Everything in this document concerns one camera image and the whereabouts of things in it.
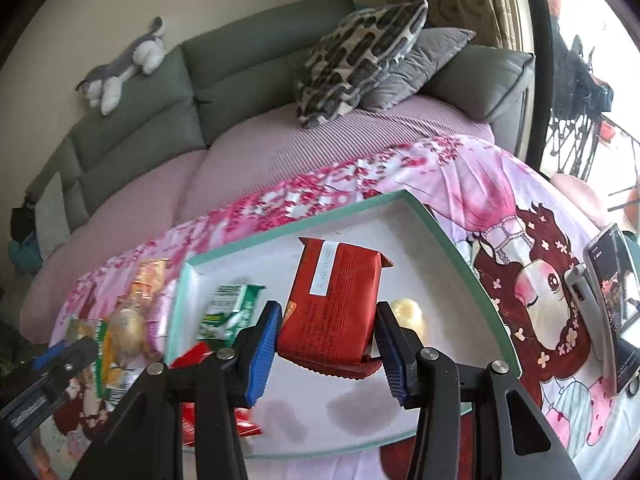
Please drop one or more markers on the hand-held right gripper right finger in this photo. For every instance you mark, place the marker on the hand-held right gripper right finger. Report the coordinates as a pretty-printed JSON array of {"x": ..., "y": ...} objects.
[{"x": 392, "y": 365}]

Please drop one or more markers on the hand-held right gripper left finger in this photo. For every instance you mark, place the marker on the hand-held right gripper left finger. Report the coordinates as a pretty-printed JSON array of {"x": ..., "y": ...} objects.
[{"x": 260, "y": 355}]

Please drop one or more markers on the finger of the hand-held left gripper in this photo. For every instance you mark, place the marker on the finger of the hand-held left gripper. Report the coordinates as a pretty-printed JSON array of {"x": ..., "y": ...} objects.
[{"x": 70, "y": 360}]

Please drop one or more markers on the pale yellow round pastry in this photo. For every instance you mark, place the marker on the pale yellow round pastry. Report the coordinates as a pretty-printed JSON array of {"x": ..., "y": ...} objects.
[{"x": 410, "y": 312}]

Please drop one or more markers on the green bean biscuit packet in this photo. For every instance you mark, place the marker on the green bean biscuit packet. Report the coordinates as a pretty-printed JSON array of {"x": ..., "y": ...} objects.
[{"x": 225, "y": 310}]

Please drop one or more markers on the dark red snack packet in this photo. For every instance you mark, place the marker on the dark red snack packet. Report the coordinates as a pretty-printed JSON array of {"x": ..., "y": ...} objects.
[{"x": 330, "y": 310}]

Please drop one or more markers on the small yellow snack packet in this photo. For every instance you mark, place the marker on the small yellow snack packet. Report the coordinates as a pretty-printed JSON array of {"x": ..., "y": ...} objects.
[{"x": 147, "y": 277}]

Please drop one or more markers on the teal-edged white box tray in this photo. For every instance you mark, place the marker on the teal-edged white box tray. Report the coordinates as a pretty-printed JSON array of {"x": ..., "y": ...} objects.
[{"x": 350, "y": 225}]

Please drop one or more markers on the green and white biscuit packet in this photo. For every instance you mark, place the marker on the green and white biscuit packet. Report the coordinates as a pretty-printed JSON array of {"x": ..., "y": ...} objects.
[{"x": 105, "y": 360}]

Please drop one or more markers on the clear bun packet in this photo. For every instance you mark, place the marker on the clear bun packet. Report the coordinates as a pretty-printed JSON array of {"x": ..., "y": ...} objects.
[{"x": 127, "y": 332}]

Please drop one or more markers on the purple snack packet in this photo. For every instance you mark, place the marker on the purple snack packet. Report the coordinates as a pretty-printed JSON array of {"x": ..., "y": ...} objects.
[{"x": 162, "y": 320}]

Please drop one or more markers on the teal cloth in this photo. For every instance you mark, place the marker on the teal cloth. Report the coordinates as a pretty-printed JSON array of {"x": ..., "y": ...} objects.
[{"x": 25, "y": 257}]

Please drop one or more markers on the black bag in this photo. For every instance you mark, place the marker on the black bag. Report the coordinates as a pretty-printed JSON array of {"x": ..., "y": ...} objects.
[{"x": 21, "y": 222}]

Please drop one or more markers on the light grey cushion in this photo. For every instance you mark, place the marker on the light grey cushion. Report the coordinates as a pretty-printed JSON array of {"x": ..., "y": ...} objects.
[{"x": 50, "y": 215}]

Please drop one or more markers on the pink ribbed seat cover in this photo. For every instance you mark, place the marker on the pink ribbed seat cover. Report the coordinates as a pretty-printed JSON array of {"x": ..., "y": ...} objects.
[{"x": 240, "y": 175}]

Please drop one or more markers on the grey phone stand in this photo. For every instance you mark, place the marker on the grey phone stand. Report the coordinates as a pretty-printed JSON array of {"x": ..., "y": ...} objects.
[{"x": 580, "y": 290}]

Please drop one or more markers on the pink printed blanket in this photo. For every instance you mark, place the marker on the pink printed blanket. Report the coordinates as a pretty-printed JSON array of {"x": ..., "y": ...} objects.
[{"x": 475, "y": 175}]

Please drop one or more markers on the smartphone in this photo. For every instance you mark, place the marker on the smartphone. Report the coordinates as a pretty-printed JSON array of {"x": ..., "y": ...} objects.
[{"x": 615, "y": 310}]

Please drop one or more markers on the grey sofa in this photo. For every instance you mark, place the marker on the grey sofa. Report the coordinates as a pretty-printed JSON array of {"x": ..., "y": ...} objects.
[{"x": 145, "y": 125}]

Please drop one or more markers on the pink stool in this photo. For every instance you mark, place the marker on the pink stool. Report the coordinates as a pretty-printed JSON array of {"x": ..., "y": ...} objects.
[{"x": 580, "y": 195}]

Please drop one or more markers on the grey pillow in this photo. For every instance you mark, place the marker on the grey pillow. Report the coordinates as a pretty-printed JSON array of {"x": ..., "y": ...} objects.
[{"x": 425, "y": 65}]

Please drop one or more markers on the black and white patterned pillow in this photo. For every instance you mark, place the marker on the black and white patterned pillow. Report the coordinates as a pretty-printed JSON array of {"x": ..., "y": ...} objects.
[{"x": 350, "y": 60}]

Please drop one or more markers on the grey and white plush toy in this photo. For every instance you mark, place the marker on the grey and white plush toy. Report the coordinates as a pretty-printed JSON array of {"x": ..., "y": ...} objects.
[{"x": 145, "y": 55}]

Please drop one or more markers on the black metal rack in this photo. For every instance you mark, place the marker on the black metal rack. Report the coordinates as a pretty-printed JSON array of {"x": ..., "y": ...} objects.
[{"x": 575, "y": 85}]

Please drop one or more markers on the beige patterned curtain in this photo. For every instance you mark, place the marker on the beige patterned curtain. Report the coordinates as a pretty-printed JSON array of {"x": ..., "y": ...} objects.
[{"x": 465, "y": 0}]

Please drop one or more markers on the dark door frame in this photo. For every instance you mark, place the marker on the dark door frame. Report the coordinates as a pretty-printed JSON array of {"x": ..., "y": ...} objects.
[{"x": 537, "y": 60}]

